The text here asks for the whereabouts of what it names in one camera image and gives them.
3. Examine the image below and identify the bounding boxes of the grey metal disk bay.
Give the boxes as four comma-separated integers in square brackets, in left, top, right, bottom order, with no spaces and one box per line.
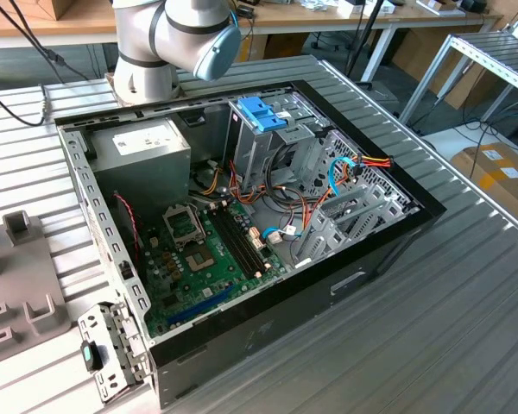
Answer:
[293,185,409,271]

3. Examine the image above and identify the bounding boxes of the black RAM slot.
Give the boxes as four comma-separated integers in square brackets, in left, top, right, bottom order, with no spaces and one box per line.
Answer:
[218,205,269,273]
[206,208,256,280]

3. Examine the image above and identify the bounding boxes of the silver metal drive cage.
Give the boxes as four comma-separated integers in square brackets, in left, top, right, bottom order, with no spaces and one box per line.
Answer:
[222,90,333,195]

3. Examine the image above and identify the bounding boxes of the metal socket cover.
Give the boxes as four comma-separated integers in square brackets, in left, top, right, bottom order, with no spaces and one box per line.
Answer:
[161,205,207,250]

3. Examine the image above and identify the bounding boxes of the CPU socket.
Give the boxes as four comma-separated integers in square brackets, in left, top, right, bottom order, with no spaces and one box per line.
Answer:
[184,246,219,273]

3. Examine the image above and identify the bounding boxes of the green motherboard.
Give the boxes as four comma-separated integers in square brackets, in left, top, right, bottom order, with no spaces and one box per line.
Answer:
[140,200,288,340]

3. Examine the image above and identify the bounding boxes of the blue plastic drive latch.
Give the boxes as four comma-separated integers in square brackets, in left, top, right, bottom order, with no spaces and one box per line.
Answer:
[237,97,299,134]

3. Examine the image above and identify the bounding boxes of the blue expansion slot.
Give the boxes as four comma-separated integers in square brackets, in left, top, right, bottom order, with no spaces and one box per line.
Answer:
[167,282,237,327]

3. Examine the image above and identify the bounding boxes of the grey power supply unit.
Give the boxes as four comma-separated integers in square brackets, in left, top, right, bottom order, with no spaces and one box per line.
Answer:
[88,116,193,216]

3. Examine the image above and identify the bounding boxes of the black open PC case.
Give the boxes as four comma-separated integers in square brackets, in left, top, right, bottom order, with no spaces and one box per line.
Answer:
[54,79,448,411]

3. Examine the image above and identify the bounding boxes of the small brown cardboard box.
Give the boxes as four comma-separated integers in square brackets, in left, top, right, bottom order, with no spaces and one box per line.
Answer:
[237,33,310,64]

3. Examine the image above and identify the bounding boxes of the long wooden desk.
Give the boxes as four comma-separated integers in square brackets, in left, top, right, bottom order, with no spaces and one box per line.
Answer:
[0,0,504,51]

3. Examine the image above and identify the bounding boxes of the black teal latch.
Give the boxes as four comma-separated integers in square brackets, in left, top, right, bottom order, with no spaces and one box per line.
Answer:
[80,340,104,372]

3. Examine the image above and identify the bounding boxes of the cardboard box with labels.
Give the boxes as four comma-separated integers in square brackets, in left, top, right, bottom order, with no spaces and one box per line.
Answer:
[451,142,518,236]

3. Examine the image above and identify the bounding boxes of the grey parts rack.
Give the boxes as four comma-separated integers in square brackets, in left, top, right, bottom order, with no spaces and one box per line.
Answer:
[0,210,73,371]

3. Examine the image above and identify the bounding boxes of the metal slat table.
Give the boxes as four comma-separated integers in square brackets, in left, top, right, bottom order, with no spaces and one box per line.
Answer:
[399,32,518,126]

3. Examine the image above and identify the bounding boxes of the orange black wire bundle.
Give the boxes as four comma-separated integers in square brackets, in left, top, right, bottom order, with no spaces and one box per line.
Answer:
[228,159,329,236]

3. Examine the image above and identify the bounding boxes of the yellow black wire bundle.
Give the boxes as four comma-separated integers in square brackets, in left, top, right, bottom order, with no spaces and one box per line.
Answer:
[192,160,225,198]

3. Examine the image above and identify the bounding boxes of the blue data wire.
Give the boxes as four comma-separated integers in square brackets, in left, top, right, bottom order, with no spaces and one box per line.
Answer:
[261,156,358,245]

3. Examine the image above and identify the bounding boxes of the red yellow power wire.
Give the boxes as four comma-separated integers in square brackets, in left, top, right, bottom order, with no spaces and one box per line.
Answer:
[351,153,395,177]

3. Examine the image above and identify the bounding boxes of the red black twisted wire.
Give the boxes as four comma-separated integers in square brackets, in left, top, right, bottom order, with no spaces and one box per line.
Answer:
[113,192,142,264]

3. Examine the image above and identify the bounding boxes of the silver hinged slot bracket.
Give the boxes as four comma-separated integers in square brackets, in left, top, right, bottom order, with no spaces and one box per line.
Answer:
[76,299,150,405]

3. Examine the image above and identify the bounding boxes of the black cable with silver sleeve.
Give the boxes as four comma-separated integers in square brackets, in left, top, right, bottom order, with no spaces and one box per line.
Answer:
[0,79,48,127]

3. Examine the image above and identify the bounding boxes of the black cable with inline plug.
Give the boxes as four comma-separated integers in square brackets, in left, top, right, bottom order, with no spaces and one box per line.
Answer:
[0,0,92,83]

